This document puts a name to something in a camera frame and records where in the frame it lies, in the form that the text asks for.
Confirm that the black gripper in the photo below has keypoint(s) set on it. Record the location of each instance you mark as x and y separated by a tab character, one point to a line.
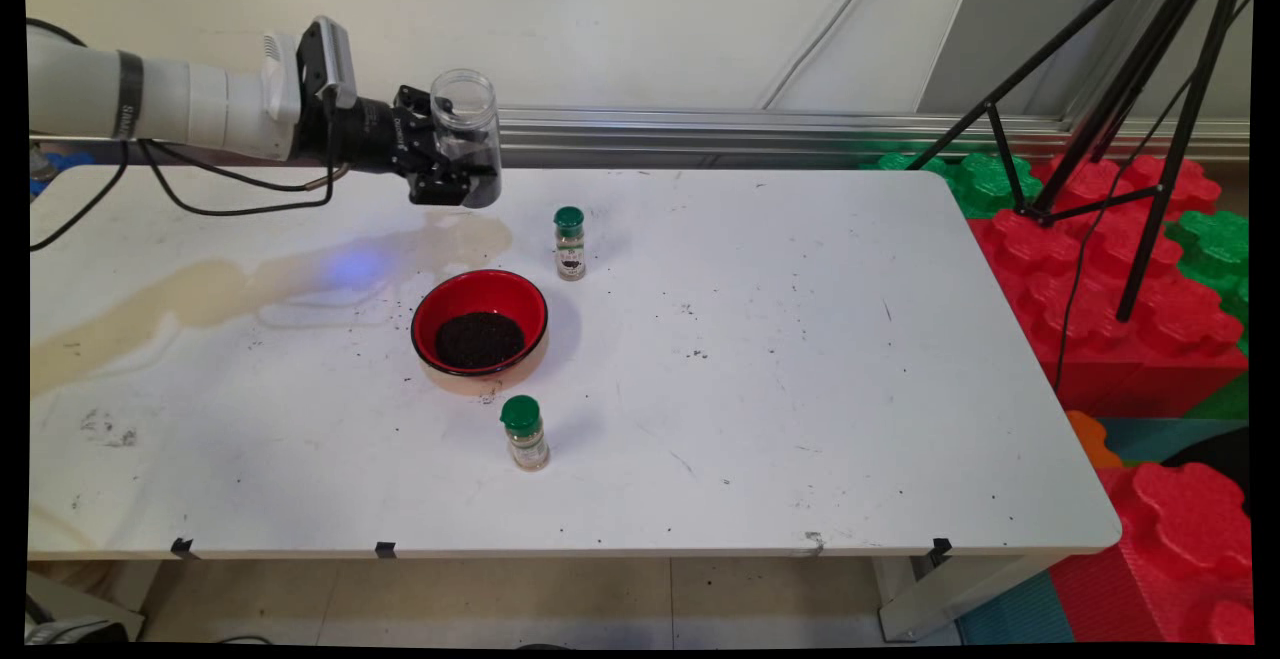
360	134

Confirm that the clear jar of dark seeds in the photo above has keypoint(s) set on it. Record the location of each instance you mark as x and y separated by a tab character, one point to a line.
475	139

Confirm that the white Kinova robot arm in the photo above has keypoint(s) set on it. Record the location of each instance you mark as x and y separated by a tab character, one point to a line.
180	99

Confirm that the red bowl with black rim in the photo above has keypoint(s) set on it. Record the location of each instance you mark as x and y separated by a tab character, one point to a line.
480	289

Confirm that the green-capped spice bottle, dark contents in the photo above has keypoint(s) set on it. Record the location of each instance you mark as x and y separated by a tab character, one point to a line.
570	239

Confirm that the pile of dark seeds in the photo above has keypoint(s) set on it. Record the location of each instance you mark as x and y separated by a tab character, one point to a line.
480	339

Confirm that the green-capped spice bottle, light contents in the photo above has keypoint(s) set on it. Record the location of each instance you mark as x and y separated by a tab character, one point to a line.
525	434

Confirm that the black tape piece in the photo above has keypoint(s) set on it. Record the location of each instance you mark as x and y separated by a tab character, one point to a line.
940	551
182	547
386	550

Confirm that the green foam block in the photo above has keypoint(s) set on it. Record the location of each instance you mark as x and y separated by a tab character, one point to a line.
1215	249
985	184

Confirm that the white table leg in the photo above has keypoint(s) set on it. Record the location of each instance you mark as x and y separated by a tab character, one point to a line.
950	594

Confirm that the orange foam piece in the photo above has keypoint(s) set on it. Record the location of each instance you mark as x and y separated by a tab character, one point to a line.
1090	439

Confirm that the large red foam block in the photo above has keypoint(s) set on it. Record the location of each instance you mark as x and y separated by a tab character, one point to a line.
1130	339

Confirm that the black tripod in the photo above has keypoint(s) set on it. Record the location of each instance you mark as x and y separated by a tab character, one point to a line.
1183	139

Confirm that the teal foam mat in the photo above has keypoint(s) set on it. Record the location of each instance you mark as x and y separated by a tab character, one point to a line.
1150	437

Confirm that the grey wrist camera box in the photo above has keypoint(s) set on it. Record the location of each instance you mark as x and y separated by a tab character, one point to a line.
325	59

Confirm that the aluminium wall rail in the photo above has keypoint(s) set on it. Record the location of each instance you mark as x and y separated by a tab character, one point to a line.
700	129

